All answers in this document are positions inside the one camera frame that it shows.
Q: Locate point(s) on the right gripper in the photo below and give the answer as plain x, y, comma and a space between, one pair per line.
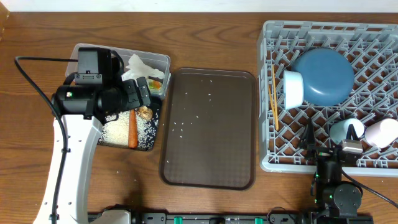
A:
308, 142

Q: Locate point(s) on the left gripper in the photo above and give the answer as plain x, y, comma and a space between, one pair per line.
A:
135, 98

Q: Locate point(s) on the light blue cup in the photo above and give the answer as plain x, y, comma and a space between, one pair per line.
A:
339, 130

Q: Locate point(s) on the white paper napkin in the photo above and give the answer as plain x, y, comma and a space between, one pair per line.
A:
136, 68

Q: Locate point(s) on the orange carrot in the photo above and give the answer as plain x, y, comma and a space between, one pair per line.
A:
132, 136

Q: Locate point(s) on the pink cup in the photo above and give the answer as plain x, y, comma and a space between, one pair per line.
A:
382, 133

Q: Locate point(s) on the dark blue plate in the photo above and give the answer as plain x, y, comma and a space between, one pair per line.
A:
328, 77

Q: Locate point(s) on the light blue rice bowl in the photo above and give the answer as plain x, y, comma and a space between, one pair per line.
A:
293, 89

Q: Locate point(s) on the wooden chopsticks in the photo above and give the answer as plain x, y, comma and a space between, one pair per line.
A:
274, 99

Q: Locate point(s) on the snack wrapper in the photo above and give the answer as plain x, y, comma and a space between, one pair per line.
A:
154, 84

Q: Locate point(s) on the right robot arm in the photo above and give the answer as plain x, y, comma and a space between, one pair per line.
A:
336, 201

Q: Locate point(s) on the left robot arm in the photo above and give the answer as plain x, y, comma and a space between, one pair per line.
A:
109, 99

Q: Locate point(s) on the grey dishwasher rack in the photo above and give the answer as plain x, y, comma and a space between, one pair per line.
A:
371, 50

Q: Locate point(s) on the brown food piece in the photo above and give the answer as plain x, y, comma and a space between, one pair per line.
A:
145, 113

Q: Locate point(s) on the clear plastic bin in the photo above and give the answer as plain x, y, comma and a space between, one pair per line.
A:
154, 60

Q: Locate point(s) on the black plastic tray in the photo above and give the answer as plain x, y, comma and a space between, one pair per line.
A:
152, 130

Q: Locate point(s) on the spilled rice pile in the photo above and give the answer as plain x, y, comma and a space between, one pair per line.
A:
119, 130

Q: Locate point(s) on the brown serving tray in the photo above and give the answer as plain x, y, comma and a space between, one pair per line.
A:
210, 129

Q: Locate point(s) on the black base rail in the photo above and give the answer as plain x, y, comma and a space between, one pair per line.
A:
277, 218

